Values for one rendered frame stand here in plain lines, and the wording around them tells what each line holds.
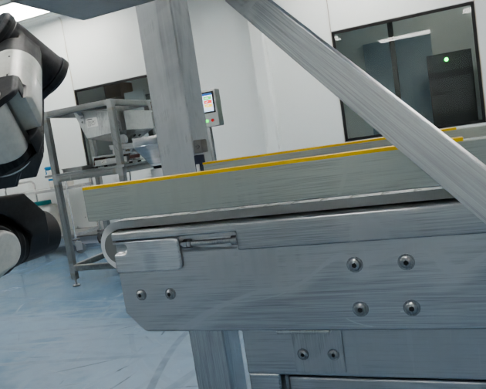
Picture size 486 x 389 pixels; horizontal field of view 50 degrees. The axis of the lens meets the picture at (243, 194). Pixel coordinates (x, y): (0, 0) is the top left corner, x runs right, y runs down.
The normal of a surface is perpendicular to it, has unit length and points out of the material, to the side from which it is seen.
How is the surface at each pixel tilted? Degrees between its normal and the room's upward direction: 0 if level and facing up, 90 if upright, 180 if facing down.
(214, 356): 90
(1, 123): 109
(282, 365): 90
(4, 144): 115
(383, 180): 90
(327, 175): 90
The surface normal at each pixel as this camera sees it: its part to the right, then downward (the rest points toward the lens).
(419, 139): -0.81, 0.12
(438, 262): -0.36, 0.15
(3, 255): 0.92, -0.10
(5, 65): -0.16, -0.72
